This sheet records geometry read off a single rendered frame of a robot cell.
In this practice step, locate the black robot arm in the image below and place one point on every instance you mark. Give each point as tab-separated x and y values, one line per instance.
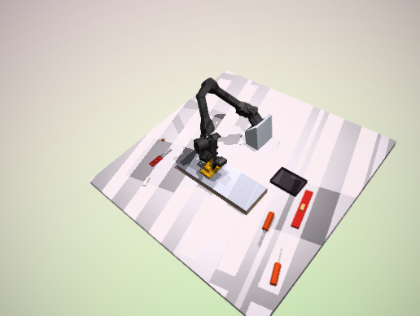
206	125

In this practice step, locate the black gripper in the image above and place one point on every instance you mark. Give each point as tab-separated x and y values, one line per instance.
218	161

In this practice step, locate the grey and brown panel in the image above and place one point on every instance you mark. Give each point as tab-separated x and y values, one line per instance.
231	185

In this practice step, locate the awl with orange-red handle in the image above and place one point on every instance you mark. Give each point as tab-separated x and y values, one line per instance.
267	224
275	273

